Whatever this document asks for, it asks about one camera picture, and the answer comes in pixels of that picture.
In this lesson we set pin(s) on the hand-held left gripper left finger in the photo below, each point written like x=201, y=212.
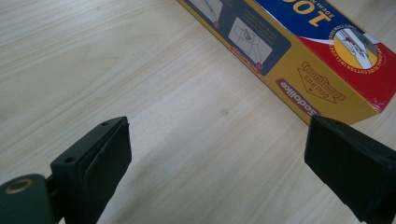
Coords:
x=93, y=168

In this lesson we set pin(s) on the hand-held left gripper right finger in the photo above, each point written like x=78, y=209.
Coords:
x=351, y=158

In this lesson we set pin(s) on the yellow cling film box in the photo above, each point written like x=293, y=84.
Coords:
x=299, y=49

